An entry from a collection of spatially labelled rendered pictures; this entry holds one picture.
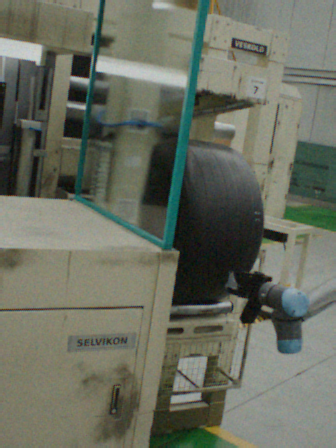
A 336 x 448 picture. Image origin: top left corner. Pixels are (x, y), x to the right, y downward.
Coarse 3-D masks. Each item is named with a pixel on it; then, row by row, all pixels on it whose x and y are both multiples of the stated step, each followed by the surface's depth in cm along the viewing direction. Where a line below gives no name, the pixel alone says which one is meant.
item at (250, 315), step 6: (252, 294) 185; (252, 300) 185; (246, 306) 187; (252, 306) 186; (258, 306) 187; (246, 312) 187; (252, 312) 187; (258, 312) 188; (240, 318) 190; (246, 318) 188; (252, 318) 189
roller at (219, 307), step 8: (176, 304) 205; (184, 304) 207; (192, 304) 208; (200, 304) 210; (208, 304) 211; (216, 304) 213; (224, 304) 215; (232, 304) 216; (176, 312) 205; (184, 312) 207; (192, 312) 208; (200, 312) 210; (208, 312) 212; (216, 312) 213; (224, 312) 215
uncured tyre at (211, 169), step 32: (192, 160) 195; (224, 160) 200; (192, 192) 190; (224, 192) 192; (256, 192) 199; (192, 224) 189; (224, 224) 191; (256, 224) 197; (192, 256) 191; (224, 256) 194; (256, 256) 202; (192, 288) 198; (224, 288) 204
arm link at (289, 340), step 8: (280, 320) 173; (288, 320) 171; (296, 320) 172; (280, 328) 173; (288, 328) 172; (296, 328) 172; (280, 336) 174; (288, 336) 172; (296, 336) 172; (280, 344) 174; (288, 344) 173; (296, 344) 173; (288, 352) 173; (296, 352) 174
